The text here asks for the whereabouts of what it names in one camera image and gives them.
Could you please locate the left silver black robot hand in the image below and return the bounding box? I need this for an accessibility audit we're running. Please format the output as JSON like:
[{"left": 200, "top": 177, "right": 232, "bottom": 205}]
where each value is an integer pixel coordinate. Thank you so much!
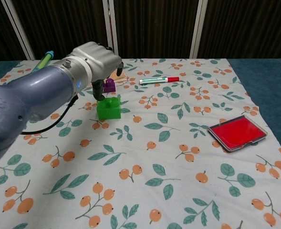
[{"left": 70, "top": 42, "right": 124, "bottom": 102}]

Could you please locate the small purple building block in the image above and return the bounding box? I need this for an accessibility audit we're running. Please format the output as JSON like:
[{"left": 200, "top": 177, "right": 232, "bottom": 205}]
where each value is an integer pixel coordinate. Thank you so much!
[{"left": 102, "top": 78, "right": 117, "bottom": 94}]

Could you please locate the brown spiral notebook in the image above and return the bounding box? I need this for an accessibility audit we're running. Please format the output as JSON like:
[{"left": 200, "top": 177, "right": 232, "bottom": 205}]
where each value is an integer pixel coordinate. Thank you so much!
[{"left": 110, "top": 71, "right": 128, "bottom": 83}]

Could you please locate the blue green toy pump tube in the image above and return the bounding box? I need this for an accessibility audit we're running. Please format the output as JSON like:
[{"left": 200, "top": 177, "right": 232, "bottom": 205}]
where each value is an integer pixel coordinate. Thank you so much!
[{"left": 34, "top": 50, "right": 55, "bottom": 73}]

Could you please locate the green building block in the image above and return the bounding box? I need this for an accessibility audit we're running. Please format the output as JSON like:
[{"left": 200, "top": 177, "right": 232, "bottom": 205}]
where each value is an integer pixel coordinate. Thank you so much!
[{"left": 96, "top": 94, "right": 122, "bottom": 121}]

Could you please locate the green white marker red cap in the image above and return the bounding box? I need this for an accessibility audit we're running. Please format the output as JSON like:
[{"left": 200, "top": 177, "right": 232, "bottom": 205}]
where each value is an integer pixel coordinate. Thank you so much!
[{"left": 139, "top": 76, "right": 181, "bottom": 86}]

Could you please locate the floral leaf berry tablecloth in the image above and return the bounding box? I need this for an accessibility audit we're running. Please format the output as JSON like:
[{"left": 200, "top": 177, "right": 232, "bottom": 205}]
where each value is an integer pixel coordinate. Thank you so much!
[{"left": 0, "top": 58, "right": 281, "bottom": 229}]

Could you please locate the red ink pad clear case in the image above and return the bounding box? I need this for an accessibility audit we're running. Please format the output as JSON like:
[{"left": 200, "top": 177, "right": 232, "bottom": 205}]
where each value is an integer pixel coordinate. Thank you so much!
[{"left": 207, "top": 114, "right": 268, "bottom": 153}]

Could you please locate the white partition frame post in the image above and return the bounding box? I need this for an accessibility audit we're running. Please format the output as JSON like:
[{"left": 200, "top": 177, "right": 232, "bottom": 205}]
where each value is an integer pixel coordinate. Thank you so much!
[
  {"left": 189, "top": 0, "right": 208, "bottom": 59},
  {"left": 0, "top": 0, "right": 36, "bottom": 61},
  {"left": 102, "top": 0, "right": 120, "bottom": 59}
]

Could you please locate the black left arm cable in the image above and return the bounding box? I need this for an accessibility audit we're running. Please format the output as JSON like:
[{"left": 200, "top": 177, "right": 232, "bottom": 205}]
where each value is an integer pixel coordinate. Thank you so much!
[{"left": 20, "top": 95, "right": 79, "bottom": 136}]

